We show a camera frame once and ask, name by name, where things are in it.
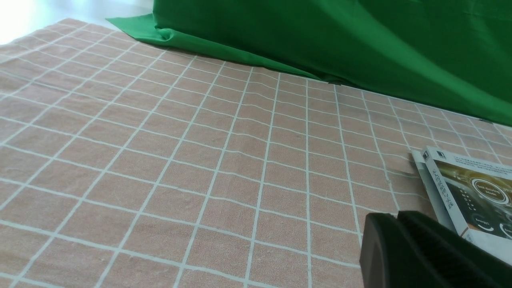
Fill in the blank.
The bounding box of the top self-driving book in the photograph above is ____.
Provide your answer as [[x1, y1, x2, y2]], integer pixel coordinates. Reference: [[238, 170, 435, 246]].
[[422, 146, 512, 264]]

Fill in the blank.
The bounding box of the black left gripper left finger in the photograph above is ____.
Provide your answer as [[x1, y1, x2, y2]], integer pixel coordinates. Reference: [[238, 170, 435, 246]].
[[360, 213, 440, 288]]

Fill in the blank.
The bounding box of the pink checkered tablecloth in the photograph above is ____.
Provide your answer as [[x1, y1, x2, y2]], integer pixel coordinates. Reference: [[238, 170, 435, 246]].
[[0, 19, 511, 288]]

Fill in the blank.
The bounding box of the green backdrop cloth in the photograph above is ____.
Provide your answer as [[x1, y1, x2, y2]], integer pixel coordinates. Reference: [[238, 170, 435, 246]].
[[108, 0, 512, 126]]

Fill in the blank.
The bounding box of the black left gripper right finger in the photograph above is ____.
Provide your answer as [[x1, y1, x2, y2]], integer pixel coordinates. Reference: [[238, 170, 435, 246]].
[[397, 211, 511, 288]]

